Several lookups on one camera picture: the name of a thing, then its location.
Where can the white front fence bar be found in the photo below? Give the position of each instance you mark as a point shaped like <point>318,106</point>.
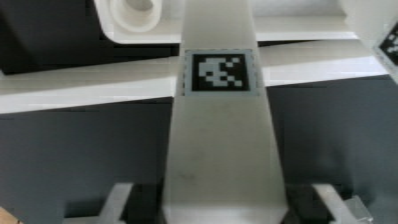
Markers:
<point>295,63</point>

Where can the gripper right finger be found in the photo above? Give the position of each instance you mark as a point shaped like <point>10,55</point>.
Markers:
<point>320,206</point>

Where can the white desk top tray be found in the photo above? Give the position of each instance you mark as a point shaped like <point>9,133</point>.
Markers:
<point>165,21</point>

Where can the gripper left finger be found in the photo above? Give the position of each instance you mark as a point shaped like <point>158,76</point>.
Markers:
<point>129,206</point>

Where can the white desk leg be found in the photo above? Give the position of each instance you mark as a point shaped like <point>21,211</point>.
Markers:
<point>371,21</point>
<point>224,185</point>

